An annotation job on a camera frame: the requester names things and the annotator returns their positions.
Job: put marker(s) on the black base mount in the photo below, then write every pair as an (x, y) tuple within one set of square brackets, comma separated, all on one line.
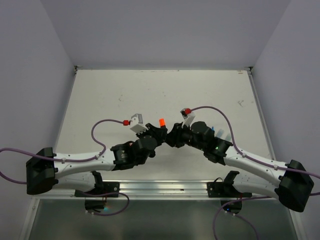
[(94, 207), (225, 189)]

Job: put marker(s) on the aluminium front rail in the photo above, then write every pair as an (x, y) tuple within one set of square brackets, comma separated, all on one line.
[(186, 189)]

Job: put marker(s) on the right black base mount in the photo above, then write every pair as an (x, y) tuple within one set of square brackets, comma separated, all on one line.
[(225, 189)]

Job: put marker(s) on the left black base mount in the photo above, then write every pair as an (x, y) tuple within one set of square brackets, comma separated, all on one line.
[(94, 207)]

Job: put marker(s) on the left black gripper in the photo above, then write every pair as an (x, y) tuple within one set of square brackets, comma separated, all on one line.
[(159, 133)]

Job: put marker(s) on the orange-capped black highlighter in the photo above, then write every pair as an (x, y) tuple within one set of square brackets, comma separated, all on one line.
[(162, 123)]

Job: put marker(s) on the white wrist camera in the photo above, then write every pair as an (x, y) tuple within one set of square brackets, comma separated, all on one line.
[(137, 122), (188, 117)]

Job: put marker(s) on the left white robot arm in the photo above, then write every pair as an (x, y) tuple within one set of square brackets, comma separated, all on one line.
[(48, 170)]

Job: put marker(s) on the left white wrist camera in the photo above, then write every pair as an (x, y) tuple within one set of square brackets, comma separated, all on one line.
[(137, 122)]

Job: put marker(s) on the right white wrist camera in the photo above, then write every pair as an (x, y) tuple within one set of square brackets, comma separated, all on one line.
[(188, 117)]

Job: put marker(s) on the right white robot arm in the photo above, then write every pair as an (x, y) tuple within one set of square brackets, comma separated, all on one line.
[(286, 182)]

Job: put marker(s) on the blue translucent pen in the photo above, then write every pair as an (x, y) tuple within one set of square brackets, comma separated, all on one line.
[(220, 133)]

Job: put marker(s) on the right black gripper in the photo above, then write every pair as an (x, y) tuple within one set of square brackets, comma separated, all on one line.
[(174, 137)]

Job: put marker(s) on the green translucent pen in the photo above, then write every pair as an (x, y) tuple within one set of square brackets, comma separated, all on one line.
[(228, 137)]

